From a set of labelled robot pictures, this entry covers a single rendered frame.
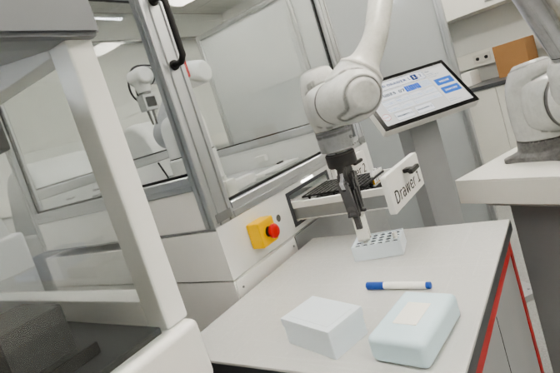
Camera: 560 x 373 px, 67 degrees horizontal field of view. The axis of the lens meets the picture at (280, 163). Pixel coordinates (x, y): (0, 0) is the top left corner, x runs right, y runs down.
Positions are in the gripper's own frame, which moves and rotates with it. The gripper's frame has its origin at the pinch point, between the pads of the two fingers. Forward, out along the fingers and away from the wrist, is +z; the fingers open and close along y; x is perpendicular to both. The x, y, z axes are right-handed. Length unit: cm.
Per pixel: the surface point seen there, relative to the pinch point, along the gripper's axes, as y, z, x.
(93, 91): -54, -45, 18
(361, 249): -3.4, 4.7, 0.7
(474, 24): 382, -62, -63
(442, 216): 115, 39, -9
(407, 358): -46.1, 6.0, -14.1
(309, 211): 18.3, -1.8, 19.8
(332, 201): 16.6, -4.1, 10.9
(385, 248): -3.3, 5.5, -5.2
